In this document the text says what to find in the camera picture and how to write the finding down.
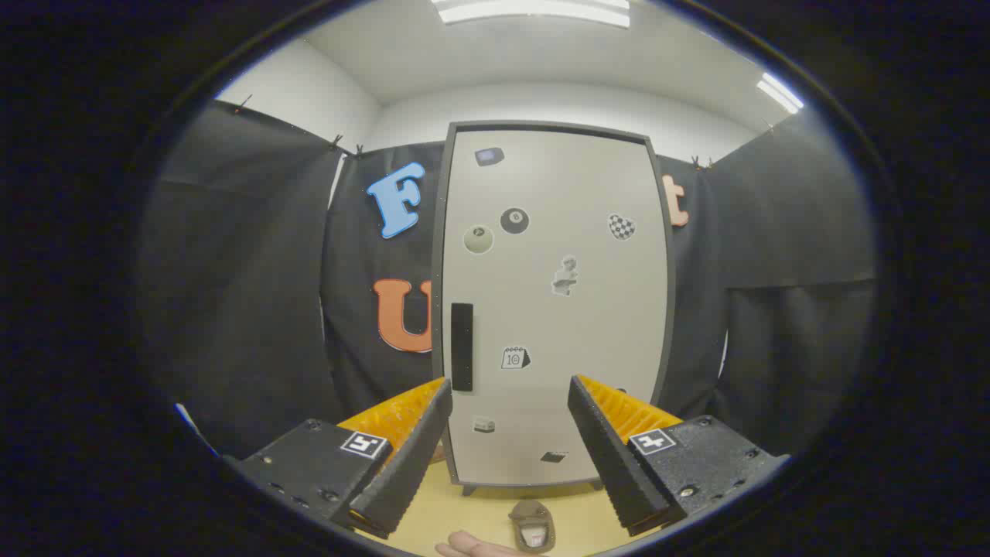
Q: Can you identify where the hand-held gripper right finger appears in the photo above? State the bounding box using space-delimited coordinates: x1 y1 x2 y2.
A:
567 374 791 537

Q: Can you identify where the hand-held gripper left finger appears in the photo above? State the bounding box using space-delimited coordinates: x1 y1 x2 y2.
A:
224 377 453 540

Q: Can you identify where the brown fuzzy slipper shoe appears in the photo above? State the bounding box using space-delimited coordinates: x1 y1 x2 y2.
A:
508 499 556 554

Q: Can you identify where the light grey shoe cabinet door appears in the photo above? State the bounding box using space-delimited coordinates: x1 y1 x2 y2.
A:
445 128 670 487

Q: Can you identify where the grey shoe cabinet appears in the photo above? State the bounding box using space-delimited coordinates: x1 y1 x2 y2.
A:
431 120 676 496

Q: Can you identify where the black backdrop cloth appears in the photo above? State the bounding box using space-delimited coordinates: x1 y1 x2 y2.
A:
139 99 879 457

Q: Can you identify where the small ceiling light panel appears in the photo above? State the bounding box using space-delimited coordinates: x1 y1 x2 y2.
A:
756 73 805 114

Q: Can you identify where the long ceiling light panel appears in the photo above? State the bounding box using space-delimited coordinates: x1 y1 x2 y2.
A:
432 0 632 29

